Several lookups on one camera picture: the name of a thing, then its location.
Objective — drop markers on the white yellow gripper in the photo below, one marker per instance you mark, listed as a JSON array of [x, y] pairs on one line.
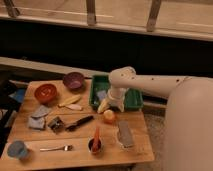
[[107, 103]]

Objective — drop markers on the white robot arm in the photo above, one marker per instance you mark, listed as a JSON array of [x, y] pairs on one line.
[[188, 140]]

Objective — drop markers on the dark cup with utensils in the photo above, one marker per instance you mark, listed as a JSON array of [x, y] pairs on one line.
[[90, 144]]

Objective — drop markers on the blue plastic cup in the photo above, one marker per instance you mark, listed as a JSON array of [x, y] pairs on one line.
[[17, 149]]

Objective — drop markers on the green plastic tray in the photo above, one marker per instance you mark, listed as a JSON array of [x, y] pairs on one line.
[[133, 98]]

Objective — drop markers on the grey sponge in clear container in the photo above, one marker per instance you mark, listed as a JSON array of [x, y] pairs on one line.
[[124, 134]]

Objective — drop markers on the cream wooden spoon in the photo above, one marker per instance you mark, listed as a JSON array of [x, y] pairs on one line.
[[75, 107]]

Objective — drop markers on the purple bowl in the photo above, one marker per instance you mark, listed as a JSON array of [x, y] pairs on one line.
[[73, 80]]

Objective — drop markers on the orange red utensil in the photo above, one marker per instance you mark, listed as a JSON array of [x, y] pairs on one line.
[[96, 139]]

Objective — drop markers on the small dark brown box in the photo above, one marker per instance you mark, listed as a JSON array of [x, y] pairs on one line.
[[56, 125]]

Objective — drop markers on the wooden table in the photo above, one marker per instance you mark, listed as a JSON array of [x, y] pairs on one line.
[[113, 153]]

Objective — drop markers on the metal fork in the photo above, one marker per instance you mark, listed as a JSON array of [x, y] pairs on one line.
[[63, 148]]

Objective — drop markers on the red orange bowl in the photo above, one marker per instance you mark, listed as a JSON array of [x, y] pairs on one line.
[[45, 93]]

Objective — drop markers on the blue grey cloth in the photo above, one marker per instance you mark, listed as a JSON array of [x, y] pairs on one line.
[[37, 119]]

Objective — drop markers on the black handled tool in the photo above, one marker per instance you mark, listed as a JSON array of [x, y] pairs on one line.
[[78, 123]]

